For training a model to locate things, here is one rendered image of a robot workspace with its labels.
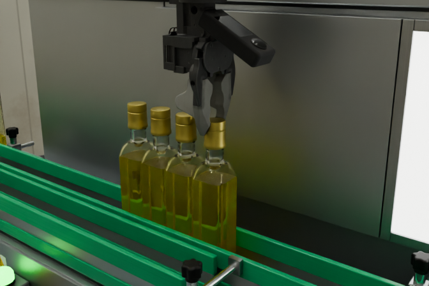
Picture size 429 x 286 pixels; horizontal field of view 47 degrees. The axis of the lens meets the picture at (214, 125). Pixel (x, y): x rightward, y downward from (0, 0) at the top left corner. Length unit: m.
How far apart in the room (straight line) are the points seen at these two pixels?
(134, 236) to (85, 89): 0.47
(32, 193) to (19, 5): 2.76
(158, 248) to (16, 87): 3.07
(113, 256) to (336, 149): 0.39
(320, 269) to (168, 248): 0.25
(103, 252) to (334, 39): 0.49
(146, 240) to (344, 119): 0.39
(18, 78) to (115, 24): 2.74
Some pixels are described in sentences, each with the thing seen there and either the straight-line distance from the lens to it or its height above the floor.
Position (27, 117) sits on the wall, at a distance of 3.90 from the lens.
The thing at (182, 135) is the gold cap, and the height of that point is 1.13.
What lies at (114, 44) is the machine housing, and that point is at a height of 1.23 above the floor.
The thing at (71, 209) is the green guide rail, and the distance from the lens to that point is 1.02.
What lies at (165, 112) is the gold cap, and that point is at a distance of 0.84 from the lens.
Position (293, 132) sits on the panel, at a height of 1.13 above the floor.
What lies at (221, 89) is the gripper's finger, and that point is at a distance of 0.77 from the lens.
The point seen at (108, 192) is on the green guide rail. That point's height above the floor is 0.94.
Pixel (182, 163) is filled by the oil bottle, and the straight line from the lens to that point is 0.81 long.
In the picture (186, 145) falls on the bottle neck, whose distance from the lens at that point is 0.81.
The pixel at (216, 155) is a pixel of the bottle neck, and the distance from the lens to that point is 0.78.
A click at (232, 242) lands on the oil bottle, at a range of 0.85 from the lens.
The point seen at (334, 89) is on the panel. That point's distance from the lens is 0.80.
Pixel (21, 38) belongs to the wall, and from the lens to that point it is 3.80.
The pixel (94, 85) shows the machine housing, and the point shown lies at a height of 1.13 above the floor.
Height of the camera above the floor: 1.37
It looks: 17 degrees down
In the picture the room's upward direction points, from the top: straight up
